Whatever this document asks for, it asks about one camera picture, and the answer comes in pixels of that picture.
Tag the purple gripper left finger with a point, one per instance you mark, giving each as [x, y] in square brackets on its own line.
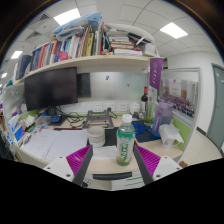
[79, 162]

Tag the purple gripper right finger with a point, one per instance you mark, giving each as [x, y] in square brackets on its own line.
[147, 162]

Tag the green label water bottle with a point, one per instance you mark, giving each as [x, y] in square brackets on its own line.
[125, 141]

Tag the purple water pitcher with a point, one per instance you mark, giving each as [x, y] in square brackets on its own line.
[163, 115]

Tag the white paper cup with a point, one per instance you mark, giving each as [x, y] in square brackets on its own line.
[96, 136]

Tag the white papers on desk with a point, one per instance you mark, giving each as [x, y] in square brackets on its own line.
[50, 144]

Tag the grey laptop stand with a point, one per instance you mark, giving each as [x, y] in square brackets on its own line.
[98, 119]

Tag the dark wine bottle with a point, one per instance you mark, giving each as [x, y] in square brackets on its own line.
[144, 96]

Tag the tissue box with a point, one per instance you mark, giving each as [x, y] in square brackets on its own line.
[16, 128]

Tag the grey door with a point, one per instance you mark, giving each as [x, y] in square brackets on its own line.
[216, 128]

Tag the black computer monitor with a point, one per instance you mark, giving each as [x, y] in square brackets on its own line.
[51, 88]

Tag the group photo poster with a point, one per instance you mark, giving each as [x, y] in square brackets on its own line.
[182, 94]

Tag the purple hanging banner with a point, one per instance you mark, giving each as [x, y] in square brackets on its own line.
[156, 66]

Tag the white shelf board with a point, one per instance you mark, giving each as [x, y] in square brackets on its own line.
[97, 63]

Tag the stack of books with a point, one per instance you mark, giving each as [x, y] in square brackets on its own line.
[128, 43]

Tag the row of books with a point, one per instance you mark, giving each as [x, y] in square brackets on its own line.
[77, 40]

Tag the white wall power sockets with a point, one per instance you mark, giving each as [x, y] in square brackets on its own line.
[115, 107]

